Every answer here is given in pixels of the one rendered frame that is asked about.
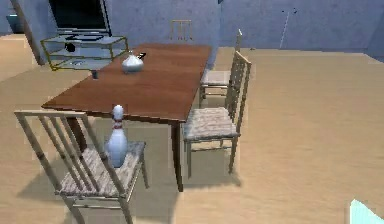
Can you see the pale cyan box corner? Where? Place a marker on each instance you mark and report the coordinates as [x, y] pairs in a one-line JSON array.
[[363, 213]]

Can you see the brown wooden dining table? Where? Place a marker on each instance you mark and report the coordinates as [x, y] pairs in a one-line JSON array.
[[156, 83]]

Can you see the glass brass-framed television stand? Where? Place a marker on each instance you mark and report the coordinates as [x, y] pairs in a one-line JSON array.
[[83, 50]]

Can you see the black television set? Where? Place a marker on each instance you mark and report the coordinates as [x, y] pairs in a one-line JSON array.
[[80, 15]]

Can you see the small dark cup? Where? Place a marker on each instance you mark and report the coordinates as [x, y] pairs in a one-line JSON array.
[[95, 74]]

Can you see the black remote control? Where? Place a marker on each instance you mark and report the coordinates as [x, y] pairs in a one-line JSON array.
[[142, 55]]

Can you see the small black ball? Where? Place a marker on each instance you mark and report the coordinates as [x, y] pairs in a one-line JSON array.
[[70, 47]]

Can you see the pale wooden woven-seat chair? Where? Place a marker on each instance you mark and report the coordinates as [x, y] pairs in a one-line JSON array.
[[181, 30], [96, 173], [216, 78], [210, 125]]

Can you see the white bowling pin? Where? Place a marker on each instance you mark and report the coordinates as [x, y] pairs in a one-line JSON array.
[[116, 143]]

